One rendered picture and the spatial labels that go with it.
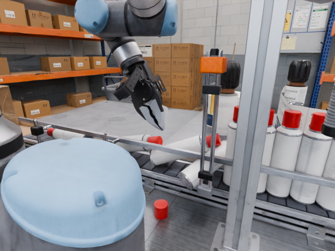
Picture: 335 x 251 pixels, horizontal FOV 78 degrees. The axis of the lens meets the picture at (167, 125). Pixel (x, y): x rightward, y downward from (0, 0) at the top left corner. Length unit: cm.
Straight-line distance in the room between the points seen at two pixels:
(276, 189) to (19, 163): 50
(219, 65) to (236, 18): 473
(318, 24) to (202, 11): 229
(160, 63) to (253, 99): 377
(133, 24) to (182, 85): 345
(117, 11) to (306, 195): 57
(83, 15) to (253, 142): 42
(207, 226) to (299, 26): 450
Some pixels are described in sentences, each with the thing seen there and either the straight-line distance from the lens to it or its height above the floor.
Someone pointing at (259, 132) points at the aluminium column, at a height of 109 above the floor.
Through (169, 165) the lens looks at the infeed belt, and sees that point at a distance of 64.
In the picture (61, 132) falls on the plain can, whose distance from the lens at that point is 87.
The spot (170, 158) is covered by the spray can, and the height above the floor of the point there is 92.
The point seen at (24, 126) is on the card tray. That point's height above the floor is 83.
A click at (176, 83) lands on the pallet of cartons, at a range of 396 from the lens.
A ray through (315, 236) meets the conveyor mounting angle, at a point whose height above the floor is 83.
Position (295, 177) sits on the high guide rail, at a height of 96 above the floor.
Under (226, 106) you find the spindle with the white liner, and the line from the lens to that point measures 77.
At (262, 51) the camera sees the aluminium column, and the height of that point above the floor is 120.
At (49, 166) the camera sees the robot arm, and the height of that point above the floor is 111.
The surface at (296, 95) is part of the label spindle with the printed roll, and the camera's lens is 107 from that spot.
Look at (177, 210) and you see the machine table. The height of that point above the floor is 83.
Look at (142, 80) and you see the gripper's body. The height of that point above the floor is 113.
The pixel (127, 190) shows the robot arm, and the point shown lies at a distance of 19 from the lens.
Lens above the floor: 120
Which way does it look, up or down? 19 degrees down
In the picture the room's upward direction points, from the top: straight up
